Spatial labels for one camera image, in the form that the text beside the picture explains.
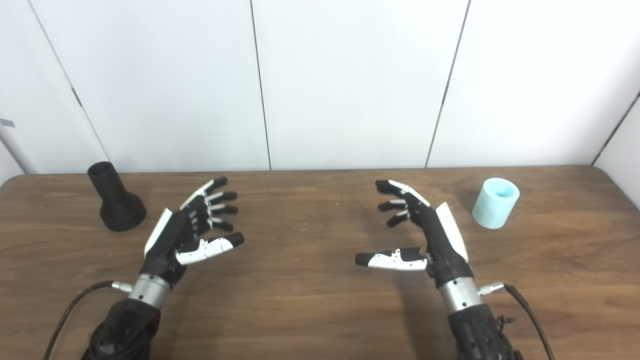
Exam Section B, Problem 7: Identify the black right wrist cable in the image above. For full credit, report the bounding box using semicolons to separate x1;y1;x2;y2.
478;282;554;360

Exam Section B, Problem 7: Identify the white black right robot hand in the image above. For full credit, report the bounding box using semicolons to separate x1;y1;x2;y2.
355;179;485;316

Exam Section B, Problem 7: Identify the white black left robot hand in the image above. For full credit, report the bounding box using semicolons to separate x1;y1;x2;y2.
128;176;245;310

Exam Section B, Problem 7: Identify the light-blue hose piece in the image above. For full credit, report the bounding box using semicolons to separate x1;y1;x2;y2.
472;177;521;230

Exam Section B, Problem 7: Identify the black flared nozzle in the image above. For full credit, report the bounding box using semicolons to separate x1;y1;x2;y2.
87;161;147;232

